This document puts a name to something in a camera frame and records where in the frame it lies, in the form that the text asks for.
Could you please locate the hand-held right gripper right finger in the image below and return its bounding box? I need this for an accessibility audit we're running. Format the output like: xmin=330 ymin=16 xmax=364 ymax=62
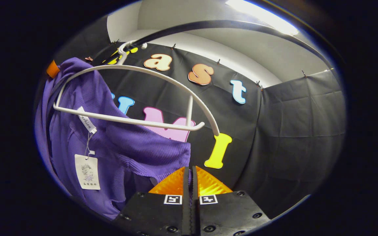
xmin=192 ymin=166 xmax=271 ymax=236

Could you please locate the purple shirt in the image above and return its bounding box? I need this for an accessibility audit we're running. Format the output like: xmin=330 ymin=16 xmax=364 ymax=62
xmin=34 ymin=57 xmax=192 ymax=221

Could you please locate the long ceiling light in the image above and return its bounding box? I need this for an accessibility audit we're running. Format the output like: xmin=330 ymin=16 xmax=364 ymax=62
xmin=225 ymin=0 xmax=300 ymax=36

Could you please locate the black backdrop cloth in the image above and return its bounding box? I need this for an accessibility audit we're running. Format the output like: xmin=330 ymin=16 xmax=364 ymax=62
xmin=54 ymin=16 xmax=346 ymax=218

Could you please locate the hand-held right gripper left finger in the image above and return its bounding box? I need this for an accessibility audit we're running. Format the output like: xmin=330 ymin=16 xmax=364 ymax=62
xmin=113 ymin=166 xmax=193 ymax=236

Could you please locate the black clothes rack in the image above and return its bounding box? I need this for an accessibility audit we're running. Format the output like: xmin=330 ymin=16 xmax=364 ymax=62
xmin=131 ymin=20 xmax=335 ymax=71

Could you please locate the white clothes hanger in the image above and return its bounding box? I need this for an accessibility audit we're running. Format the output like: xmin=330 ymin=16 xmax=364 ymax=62
xmin=53 ymin=41 xmax=221 ymax=137

